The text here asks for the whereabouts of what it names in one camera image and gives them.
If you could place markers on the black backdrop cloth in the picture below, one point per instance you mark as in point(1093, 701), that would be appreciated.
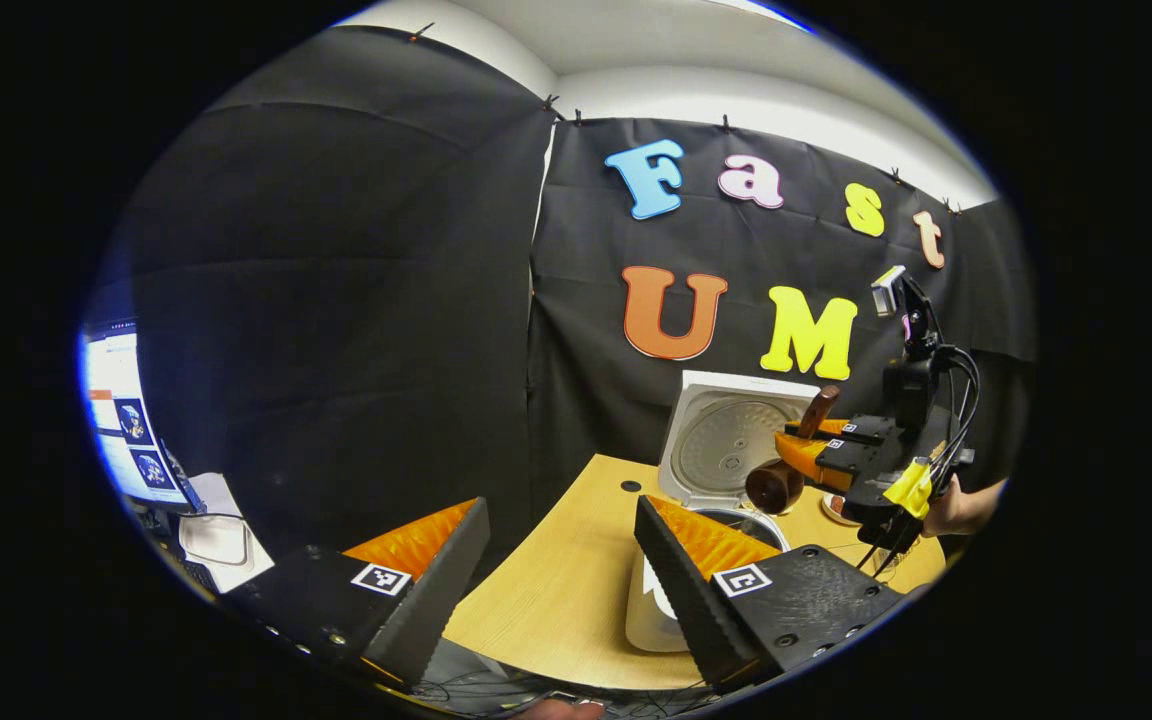
point(336, 300)

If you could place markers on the computer monitor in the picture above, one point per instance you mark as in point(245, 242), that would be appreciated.
point(126, 420)

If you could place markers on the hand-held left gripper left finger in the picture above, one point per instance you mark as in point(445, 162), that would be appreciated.
point(426, 610)

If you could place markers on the white rice cooker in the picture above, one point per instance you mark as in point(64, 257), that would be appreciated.
point(726, 450)

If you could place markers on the white plastic box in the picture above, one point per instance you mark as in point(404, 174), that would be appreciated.
point(221, 540)

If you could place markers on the round white plate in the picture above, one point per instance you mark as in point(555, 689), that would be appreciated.
point(833, 507)

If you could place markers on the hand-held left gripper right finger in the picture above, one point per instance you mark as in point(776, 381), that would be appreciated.
point(681, 600)

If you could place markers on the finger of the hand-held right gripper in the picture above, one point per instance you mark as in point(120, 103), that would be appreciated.
point(866, 428)
point(816, 460)

